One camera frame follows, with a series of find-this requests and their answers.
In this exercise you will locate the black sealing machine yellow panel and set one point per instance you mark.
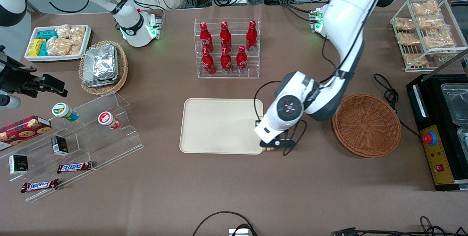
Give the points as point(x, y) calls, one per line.
point(416, 97)

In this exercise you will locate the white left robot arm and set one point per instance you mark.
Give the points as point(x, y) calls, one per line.
point(347, 16)

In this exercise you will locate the cream plastic tray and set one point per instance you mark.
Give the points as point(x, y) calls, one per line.
point(219, 126)

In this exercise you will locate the bagged rice cracker snack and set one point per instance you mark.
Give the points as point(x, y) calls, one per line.
point(438, 40)
point(408, 38)
point(77, 33)
point(425, 8)
point(430, 22)
point(63, 31)
point(415, 60)
point(404, 24)
point(75, 49)
point(58, 46)

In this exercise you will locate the yellow snack packet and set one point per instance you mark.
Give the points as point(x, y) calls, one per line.
point(36, 47)

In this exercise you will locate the oval light wicker basket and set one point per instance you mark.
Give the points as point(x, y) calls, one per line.
point(122, 68)

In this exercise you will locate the red lid snack cup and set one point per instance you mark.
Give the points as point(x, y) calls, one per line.
point(108, 120)

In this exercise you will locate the red cookie box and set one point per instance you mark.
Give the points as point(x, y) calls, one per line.
point(22, 130)

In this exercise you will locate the small black carton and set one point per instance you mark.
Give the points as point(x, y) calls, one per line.
point(18, 164)
point(59, 145)

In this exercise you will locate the small grey device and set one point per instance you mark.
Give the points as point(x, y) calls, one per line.
point(239, 232)

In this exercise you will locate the clear plastic food container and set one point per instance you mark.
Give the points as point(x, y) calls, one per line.
point(463, 144)
point(455, 102)

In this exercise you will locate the clear acrylic stepped display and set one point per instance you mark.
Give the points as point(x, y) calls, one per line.
point(109, 141)

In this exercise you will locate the clear acrylic bottle rack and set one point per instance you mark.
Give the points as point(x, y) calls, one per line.
point(226, 76)

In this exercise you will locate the grey metal bar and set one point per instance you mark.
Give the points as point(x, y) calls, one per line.
point(449, 64)

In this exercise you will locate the red cola bottle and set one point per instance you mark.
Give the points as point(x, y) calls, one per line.
point(242, 62)
point(208, 64)
point(251, 37)
point(225, 37)
point(226, 62)
point(206, 38)

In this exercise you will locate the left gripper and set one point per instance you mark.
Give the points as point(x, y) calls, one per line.
point(257, 122)

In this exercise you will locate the teal snack packet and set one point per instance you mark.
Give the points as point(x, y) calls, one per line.
point(43, 49)
point(47, 34)

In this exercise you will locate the Snickers chocolate bar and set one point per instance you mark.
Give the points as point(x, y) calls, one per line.
point(75, 167)
point(39, 185)

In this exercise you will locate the round brown wicker basket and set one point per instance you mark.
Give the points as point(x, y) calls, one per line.
point(365, 126)

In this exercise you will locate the white rectangular snack bin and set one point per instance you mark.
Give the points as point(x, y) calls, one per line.
point(33, 58)

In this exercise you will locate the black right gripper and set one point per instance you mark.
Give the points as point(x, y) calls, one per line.
point(15, 78)

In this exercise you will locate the green lid snack cup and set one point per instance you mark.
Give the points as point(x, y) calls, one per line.
point(64, 111)

